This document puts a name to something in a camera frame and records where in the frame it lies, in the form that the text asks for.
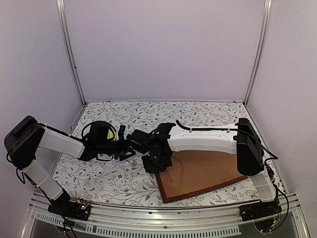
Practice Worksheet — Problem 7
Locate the yellow handled screwdriver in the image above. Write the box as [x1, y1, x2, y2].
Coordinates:
[107, 131, 115, 139]

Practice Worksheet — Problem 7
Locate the red-brown wooden picture frame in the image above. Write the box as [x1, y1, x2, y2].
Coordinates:
[156, 151, 248, 203]

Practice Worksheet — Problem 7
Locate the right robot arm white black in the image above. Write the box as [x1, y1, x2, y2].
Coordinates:
[127, 118, 277, 216]

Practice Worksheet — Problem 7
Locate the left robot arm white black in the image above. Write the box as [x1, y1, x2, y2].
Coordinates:
[4, 116, 135, 215]

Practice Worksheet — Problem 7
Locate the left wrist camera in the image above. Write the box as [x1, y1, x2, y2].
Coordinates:
[117, 125, 126, 140]

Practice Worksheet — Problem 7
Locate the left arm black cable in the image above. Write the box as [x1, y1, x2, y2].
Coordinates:
[81, 120, 117, 139]

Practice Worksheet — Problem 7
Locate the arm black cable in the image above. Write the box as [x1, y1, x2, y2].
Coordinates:
[81, 120, 117, 139]
[175, 119, 279, 161]

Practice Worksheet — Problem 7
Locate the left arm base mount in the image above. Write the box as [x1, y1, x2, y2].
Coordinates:
[48, 196, 91, 221]

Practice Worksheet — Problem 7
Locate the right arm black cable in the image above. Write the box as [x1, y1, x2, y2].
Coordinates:
[175, 119, 279, 161]

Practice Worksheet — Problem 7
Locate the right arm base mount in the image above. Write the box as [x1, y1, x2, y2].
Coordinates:
[239, 199, 282, 221]

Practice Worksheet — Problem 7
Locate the right aluminium corner post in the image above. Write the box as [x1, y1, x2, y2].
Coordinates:
[243, 0, 272, 108]

